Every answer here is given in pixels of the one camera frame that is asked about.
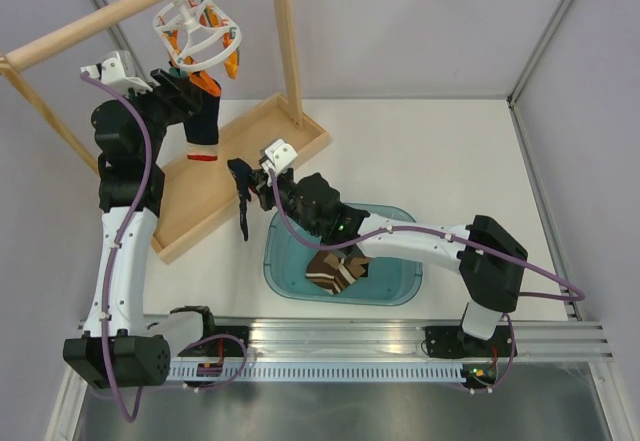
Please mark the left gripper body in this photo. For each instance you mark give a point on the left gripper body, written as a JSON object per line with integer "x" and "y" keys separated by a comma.
{"x": 161, "y": 111}

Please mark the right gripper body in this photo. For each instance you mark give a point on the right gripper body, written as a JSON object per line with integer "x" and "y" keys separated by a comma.
{"x": 286, "y": 189}

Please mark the brown striped sock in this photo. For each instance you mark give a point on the brown striped sock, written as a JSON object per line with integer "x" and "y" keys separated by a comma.
{"x": 333, "y": 273}

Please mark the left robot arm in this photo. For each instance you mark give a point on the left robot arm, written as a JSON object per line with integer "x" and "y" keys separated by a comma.
{"x": 116, "y": 345}

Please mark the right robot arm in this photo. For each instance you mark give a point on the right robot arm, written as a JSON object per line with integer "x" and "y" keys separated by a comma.
{"x": 486, "y": 256}

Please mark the white round clip hanger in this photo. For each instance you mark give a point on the white round clip hanger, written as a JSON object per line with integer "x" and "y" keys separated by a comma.
{"x": 197, "y": 34}

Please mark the orange clothes peg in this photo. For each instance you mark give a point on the orange clothes peg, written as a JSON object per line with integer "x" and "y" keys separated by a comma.
{"x": 205, "y": 82}

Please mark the yellow-orange clothes peg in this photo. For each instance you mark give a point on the yellow-orange clothes peg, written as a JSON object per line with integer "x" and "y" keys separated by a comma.
{"x": 231, "y": 64}

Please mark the teal plastic basin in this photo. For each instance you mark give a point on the teal plastic basin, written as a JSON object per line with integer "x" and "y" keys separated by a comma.
{"x": 390, "y": 281}

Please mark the wooden hanging rack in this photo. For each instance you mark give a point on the wooden hanging rack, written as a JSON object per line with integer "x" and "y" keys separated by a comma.
{"x": 199, "y": 197}

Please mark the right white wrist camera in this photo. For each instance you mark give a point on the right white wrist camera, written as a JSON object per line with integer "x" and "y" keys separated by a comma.
{"x": 278, "y": 157}

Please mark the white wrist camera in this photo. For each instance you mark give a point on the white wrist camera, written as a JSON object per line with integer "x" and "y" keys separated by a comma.
{"x": 278, "y": 157}
{"x": 117, "y": 71}

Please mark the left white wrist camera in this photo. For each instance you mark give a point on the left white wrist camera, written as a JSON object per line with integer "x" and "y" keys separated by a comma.
{"x": 117, "y": 71}

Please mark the white slotted cable duct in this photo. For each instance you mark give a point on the white slotted cable duct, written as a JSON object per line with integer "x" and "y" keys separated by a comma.
{"x": 320, "y": 372}

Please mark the aluminium mounting rail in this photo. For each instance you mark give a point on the aluminium mounting rail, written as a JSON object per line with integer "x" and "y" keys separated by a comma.
{"x": 332, "y": 340}

